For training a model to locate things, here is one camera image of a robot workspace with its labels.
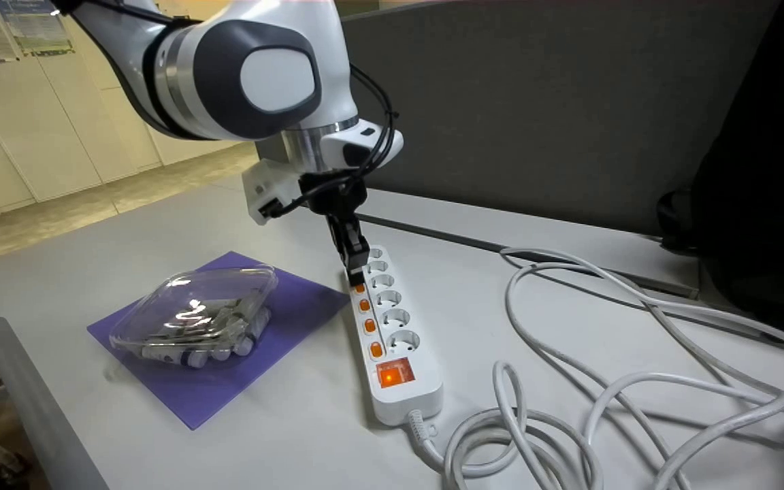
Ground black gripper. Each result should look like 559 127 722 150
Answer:
298 168 374 291

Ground white power strip orange switches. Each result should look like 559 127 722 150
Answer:
341 242 446 429

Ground clear plastic bag of batteries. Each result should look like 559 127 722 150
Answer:
107 263 284 369

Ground purple paper mat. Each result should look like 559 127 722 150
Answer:
84 250 352 433

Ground grey partition panel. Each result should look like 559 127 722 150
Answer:
341 0 781 236

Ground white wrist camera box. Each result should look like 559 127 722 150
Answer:
239 157 310 229

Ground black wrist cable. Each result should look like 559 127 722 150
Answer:
262 63 400 224

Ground white power cable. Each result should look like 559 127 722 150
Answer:
407 242 784 490

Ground blue green wall poster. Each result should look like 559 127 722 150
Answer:
0 0 80 59

